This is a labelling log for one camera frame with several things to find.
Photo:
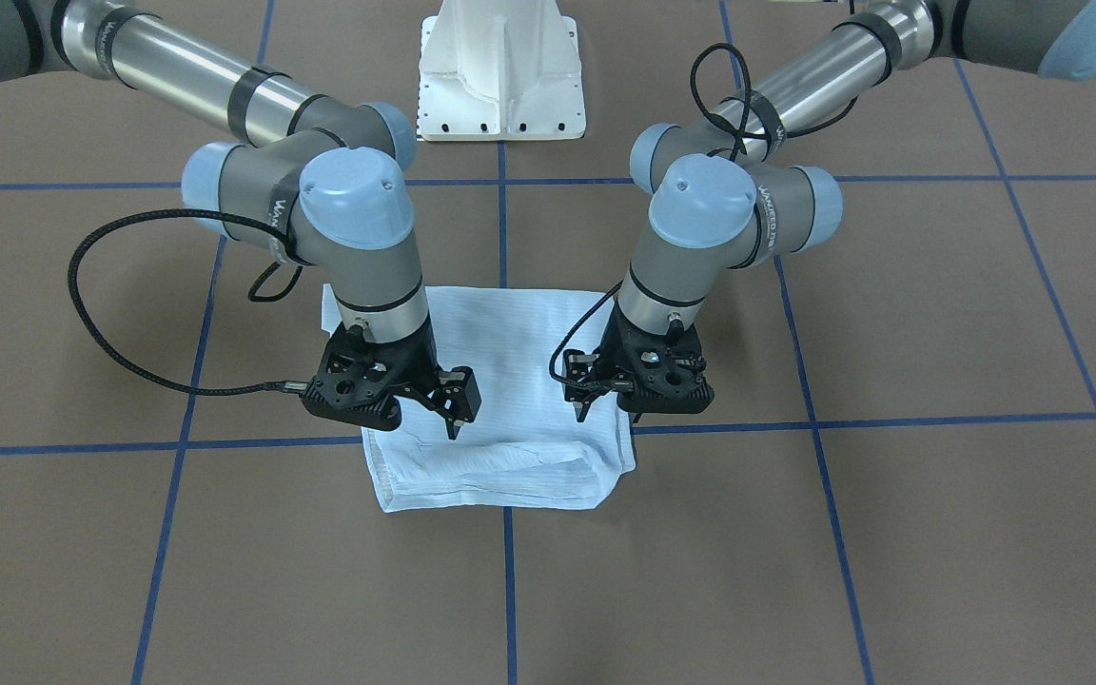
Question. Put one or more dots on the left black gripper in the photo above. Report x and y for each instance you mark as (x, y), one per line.
(613, 344)

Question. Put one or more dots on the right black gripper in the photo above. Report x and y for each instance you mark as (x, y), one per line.
(414, 360)

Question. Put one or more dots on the light blue button shirt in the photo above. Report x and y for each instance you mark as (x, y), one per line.
(525, 448)

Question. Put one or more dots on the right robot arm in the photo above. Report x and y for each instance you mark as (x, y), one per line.
(315, 182)

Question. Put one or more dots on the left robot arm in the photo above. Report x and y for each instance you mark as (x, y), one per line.
(718, 204)

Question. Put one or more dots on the white central pedestal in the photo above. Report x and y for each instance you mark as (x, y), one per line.
(500, 71)

